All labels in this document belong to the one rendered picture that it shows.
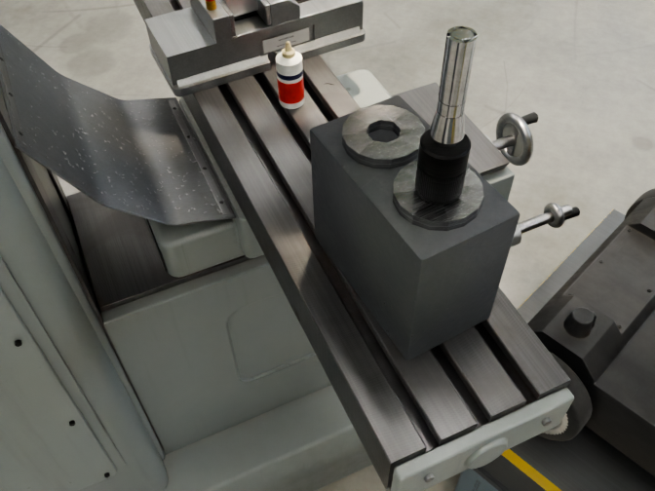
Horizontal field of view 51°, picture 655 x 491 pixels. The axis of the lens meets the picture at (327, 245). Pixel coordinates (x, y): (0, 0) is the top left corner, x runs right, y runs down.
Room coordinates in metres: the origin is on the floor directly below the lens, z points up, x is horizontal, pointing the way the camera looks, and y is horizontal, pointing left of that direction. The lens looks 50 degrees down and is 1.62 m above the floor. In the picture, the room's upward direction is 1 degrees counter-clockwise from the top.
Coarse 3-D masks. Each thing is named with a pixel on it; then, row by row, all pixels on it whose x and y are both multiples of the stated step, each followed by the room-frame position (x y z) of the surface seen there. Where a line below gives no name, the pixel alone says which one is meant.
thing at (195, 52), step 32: (192, 0) 1.03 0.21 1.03; (320, 0) 1.05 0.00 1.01; (352, 0) 1.04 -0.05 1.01; (160, 32) 0.97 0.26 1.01; (192, 32) 0.96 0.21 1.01; (224, 32) 0.94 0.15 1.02; (256, 32) 0.96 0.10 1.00; (288, 32) 0.99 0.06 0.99; (320, 32) 1.01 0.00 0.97; (352, 32) 1.03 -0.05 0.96; (160, 64) 0.96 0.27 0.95; (192, 64) 0.91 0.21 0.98; (224, 64) 0.94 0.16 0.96; (256, 64) 0.95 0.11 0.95
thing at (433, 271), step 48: (336, 144) 0.56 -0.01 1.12; (384, 144) 0.54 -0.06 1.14; (336, 192) 0.53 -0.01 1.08; (384, 192) 0.48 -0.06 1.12; (480, 192) 0.47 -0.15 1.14; (336, 240) 0.53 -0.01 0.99; (384, 240) 0.44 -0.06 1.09; (432, 240) 0.42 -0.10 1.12; (480, 240) 0.42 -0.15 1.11; (384, 288) 0.44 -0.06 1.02; (432, 288) 0.40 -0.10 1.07; (480, 288) 0.43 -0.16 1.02; (432, 336) 0.41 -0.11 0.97
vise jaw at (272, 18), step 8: (264, 0) 0.98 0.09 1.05; (272, 0) 0.98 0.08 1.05; (280, 0) 0.98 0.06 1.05; (288, 0) 0.99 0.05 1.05; (264, 8) 0.97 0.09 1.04; (272, 8) 0.97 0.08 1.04; (280, 8) 0.98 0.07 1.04; (288, 8) 0.98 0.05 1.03; (296, 8) 0.99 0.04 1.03; (264, 16) 0.97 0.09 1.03; (272, 16) 0.97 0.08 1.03; (280, 16) 0.98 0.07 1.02; (288, 16) 0.98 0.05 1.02; (296, 16) 0.99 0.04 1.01; (272, 24) 0.97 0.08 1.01
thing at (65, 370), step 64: (0, 128) 0.59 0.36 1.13; (0, 192) 0.56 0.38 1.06; (0, 256) 0.53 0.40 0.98; (64, 256) 0.59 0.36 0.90; (0, 320) 0.51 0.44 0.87; (64, 320) 0.55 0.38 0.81; (0, 384) 0.49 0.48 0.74; (64, 384) 0.52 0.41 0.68; (128, 384) 0.59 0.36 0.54; (0, 448) 0.46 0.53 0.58; (64, 448) 0.49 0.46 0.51; (128, 448) 0.53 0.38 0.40
